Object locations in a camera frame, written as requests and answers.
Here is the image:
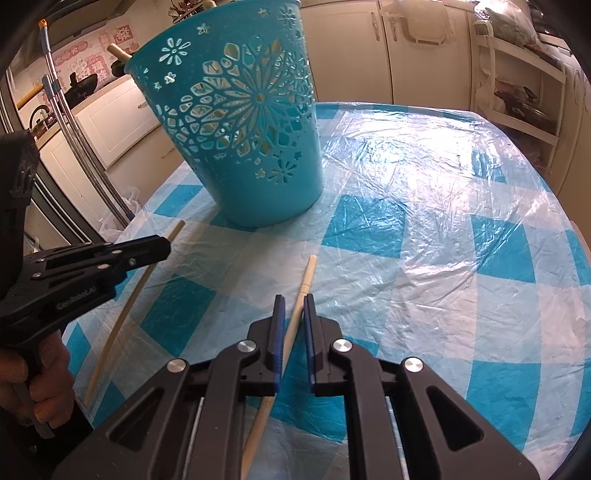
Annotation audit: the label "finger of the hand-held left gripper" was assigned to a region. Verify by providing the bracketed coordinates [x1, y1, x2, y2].
[28, 234, 161, 271]
[34, 238, 172, 282]

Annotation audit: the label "black wok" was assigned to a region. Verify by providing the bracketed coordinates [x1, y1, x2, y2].
[64, 71, 101, 101]

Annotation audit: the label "white shelf rack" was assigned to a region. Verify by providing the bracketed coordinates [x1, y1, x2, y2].
[472, 22, 570, 178]

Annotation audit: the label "yellow wooden handle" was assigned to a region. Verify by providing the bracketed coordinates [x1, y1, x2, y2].
[17, 84, 48, 110]

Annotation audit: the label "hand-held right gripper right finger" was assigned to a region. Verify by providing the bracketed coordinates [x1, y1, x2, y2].
[304, 294, 541, 480]

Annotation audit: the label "person's left hand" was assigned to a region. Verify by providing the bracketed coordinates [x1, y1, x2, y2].
[0, 332, 75, 431]

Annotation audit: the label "cream wall cabinet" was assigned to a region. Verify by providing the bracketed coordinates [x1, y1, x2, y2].
[300, 0, 482, 112]

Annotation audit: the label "green bag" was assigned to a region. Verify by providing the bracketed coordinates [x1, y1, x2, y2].
[480, 0, 540, 48]

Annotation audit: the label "white panelled cabinet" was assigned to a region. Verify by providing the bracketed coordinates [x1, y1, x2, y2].
[73, 74, 163, 168]

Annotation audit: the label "cream side cabinet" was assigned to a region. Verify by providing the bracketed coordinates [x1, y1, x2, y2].
[550, 41, 591, 200]

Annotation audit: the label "pale wooden chopstick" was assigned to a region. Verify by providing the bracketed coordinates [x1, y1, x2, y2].
[239, 255, 318, 480]

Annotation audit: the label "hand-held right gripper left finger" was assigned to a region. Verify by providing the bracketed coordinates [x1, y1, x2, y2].
[52, 294, 284, 480]

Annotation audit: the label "chrome metal pole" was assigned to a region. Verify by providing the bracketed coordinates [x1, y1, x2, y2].
[38, 19, 132, 224]
[42, 78, 122, 229]

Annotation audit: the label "black pot on shelf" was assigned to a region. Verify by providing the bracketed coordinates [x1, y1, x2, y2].
[493, 85, 558, 136]

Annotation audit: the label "dark kettle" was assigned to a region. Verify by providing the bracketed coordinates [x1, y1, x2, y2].
[28, 105, 51, 132]

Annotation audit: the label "pink red wall poster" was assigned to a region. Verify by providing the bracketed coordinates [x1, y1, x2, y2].
[54, 21, 140, 80]

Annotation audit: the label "clear plastic bag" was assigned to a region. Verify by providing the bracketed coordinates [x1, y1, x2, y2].
[98, 186, 140, 237]

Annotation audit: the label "blue white checked tablecloth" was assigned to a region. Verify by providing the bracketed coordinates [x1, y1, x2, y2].
[60, 102, 591, 480]

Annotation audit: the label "teal perforated plastic basket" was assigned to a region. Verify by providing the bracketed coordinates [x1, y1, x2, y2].
[124, 0, 324, 228]

